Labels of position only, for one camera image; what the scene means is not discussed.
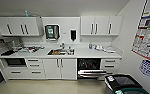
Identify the stainless steel dishwasher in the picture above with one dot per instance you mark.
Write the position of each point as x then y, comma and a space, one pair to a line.
87, 65

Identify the black soap dispenser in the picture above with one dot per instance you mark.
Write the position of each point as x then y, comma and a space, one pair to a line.
73, 34

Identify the chrome faucet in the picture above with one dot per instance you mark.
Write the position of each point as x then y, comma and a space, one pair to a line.
62, 46

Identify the steel sink basin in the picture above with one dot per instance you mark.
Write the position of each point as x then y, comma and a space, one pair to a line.
57, 52

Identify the white double door base cabinet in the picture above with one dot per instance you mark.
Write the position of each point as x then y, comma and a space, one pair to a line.
61, 69

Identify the steel paper towel dispenser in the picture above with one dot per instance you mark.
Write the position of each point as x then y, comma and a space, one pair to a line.
52, 32

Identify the white grey dish towel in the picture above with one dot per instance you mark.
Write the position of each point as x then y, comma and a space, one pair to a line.
110, 50

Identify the white drawer base cabinet narrow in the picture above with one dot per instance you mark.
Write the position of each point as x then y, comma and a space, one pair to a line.
110, 65

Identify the dish rack with dishes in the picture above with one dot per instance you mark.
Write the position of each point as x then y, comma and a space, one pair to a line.
31, 49

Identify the white drawer base cabinet wide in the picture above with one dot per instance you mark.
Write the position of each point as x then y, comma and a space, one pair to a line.
36, 71

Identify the black built-in microwave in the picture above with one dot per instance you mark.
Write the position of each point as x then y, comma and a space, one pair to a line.
16, 62

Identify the grey bin green lid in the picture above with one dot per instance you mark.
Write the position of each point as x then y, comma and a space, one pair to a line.
131, 91

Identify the black coffee machine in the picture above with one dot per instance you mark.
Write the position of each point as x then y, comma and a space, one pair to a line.
4, 46

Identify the white wall cabinet with bottle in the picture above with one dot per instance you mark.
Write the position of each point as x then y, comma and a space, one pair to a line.
16, 20

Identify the large wall poster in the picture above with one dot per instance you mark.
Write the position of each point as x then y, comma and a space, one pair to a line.
147, 30

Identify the small blue wall notice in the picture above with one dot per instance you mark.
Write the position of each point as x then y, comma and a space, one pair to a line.
147, 67

